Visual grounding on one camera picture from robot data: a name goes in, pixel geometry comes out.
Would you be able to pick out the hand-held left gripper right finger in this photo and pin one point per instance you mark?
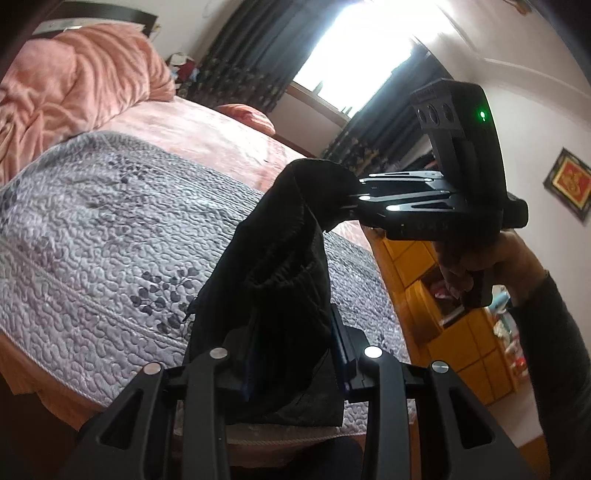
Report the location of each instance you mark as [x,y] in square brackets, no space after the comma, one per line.
[383,401]

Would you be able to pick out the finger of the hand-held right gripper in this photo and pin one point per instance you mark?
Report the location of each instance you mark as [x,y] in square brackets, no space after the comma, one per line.
[406,207]
[401,177]

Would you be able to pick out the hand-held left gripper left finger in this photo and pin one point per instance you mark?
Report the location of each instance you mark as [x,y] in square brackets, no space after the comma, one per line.
[203,406]

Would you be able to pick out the black quilted pants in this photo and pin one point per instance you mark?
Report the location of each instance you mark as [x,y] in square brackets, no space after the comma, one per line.
[277,286]

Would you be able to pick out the person's right forearm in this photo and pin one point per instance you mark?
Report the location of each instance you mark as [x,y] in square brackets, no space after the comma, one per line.
[563,369]

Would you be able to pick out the person's right hand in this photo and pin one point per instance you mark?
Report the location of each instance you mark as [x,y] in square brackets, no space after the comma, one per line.
[512,263]

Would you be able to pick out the yellow wooden cabinet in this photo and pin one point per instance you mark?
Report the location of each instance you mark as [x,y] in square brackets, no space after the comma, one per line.
[415,272]

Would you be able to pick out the bright window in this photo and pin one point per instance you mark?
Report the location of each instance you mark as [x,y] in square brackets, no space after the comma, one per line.
[360,55]

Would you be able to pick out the orange striped pillow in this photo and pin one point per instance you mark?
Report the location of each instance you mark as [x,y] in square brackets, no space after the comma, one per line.
[249,117]

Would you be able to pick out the bed with pink sheet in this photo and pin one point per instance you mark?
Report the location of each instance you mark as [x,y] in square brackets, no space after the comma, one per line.
[221,134]

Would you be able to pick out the grey quilted bedspread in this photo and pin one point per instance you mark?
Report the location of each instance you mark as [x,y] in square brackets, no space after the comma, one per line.
[92,240]

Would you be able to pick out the red cloth pile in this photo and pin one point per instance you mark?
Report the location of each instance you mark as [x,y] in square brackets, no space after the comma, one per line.
[182,67]

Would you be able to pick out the dark wooden headboard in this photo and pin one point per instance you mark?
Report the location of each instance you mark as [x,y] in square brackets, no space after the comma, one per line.
[111,11]

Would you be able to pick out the pink fleece blanket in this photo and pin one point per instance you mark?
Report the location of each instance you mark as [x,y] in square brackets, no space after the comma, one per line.
[74,83]

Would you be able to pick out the framed wall picture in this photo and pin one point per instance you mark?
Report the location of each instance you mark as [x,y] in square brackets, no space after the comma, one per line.
[570,182]

